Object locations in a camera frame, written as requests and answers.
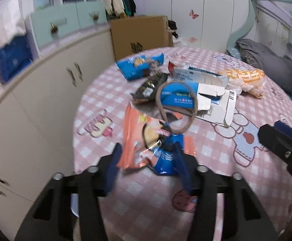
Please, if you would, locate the cream low cabinet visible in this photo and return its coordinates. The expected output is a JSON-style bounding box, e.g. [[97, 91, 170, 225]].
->
[[0, 29, 114, 240]]

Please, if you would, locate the mint green drawer unit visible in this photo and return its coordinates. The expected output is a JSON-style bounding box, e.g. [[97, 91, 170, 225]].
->
[[26, 0, 107, 58]]

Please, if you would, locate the small red wrapper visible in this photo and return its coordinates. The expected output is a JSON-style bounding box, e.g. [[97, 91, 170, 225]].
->
[[168, 61, 178, 76]]

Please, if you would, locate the pink checkered tablecloth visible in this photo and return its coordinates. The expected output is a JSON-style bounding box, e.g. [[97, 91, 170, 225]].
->
[[72, 46, 292, 241]]

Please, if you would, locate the mint green bunk bed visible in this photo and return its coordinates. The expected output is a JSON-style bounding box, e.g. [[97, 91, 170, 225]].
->
[[226, 0, 292, 61]]

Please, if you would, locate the white blue carton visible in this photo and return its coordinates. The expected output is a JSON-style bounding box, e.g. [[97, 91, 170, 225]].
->
[[172, 67, 229, 88]]

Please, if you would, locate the blue chip bag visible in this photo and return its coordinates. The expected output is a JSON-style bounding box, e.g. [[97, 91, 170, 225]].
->
[[117, 53, 164, 81]]

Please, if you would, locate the white paper shopping bag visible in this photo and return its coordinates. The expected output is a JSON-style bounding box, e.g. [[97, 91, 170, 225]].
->
[[0, 0, 27, 49]]

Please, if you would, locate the orange white plastic bag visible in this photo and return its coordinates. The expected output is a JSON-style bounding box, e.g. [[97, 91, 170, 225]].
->
[[218, 68, 266, 98]]

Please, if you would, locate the brown cardboard box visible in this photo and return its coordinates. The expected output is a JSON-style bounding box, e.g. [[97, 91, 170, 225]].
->
[[110, 16, 173, 60]]

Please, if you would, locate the blue white tissue box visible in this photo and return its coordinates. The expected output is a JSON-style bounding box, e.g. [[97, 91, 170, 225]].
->
[[160, 81, 237, 127]]

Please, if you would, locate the blue shopping bag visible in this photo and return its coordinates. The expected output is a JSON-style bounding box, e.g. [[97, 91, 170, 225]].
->
[[0, 36, 33, 84]]

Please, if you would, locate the orange snack wrapper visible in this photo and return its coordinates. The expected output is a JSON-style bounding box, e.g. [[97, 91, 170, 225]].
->
[[118, 103, 196, 169]]

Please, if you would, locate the dark green hanging garment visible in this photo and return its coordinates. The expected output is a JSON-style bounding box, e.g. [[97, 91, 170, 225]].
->
[[122, 0, 136, 17]]

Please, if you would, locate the grey folded blanket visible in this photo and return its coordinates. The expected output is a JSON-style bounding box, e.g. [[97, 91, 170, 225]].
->
[[236, 39, 292, 96]]

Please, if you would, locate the black snack wrapper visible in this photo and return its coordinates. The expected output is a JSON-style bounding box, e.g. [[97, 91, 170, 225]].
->
[[131, 72, 169, 104]]

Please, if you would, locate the blue cookie wrapper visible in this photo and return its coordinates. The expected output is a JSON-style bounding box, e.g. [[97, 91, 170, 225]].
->
[[141, 123, 184, 176]]

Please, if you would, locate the white plastic bag on floor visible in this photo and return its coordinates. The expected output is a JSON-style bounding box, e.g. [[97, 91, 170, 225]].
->
[[176, 35, 190, 47]]

